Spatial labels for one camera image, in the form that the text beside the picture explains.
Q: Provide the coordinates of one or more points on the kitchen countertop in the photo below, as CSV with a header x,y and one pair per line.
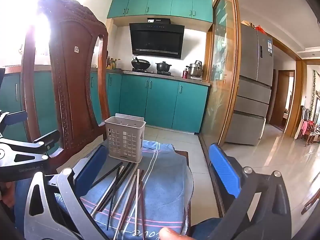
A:
x,y
195,80

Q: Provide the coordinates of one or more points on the red bottle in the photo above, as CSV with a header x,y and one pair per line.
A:
x,y
185,73

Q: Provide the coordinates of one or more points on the gas stove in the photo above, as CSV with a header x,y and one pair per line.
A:
x,y
152,72

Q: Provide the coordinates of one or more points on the blue striped towel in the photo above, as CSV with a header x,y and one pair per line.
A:
x,y
162,180

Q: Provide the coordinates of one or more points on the stacked steel pots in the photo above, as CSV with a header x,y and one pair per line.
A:
x,y
195,70

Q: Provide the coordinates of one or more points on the wooden doorway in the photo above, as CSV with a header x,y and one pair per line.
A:
x,y
277,100

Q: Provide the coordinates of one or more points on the hanging green garland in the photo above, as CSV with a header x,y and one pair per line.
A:
x,y
313,87

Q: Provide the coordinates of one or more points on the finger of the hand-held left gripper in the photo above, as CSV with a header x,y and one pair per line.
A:
x,y
15,119
46,141

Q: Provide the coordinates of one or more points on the teal upper cabinet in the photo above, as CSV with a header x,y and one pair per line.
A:
x,y
160,2

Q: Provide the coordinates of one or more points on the red bag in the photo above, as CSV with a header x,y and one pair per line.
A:
x,y
260,29

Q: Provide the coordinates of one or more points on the grey drawer cabinet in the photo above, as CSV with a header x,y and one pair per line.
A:
x,y
252,80

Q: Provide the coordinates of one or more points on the pile of mixed chopsticks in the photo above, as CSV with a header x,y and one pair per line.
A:
x,y
137,192

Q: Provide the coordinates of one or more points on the black range hood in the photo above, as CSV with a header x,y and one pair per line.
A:
x,y
156,40

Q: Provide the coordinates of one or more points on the black wok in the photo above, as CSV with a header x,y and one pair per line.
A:
x,y
141,64

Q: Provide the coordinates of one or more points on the row of condiment bottles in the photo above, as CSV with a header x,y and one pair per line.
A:
x,y
113,63

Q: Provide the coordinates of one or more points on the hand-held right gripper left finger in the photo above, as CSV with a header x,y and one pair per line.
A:
x,y
87,172

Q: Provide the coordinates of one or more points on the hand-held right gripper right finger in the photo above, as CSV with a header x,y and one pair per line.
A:
x,y
222,170

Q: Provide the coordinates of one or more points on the black cooking pot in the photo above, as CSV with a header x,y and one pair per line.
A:
x,y
163,67

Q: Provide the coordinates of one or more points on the dining chairs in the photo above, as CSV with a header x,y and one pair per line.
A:
x,y
308,130

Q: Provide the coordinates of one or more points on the teal lower cabinet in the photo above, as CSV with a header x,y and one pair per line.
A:
x,y
160,100

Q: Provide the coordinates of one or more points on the person's blue jeans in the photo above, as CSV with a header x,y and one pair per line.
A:
x,y
205,230

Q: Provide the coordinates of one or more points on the person's right hand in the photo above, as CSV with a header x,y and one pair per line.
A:
x,y
172,234

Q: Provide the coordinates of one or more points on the wood framed glass sliding door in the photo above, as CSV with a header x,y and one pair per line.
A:
x,y
220,67

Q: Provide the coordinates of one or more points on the carved wooden chair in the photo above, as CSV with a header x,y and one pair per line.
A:
x,y
72,80

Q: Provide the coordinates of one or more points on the wooden furniture leg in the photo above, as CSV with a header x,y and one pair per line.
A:
x,y
311,202

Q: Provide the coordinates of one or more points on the white plastic utensil holder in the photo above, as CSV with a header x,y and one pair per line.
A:
x,y
125,130

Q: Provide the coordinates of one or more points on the teal cabinet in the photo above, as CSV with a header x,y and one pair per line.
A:
x,y
160,100
160,2

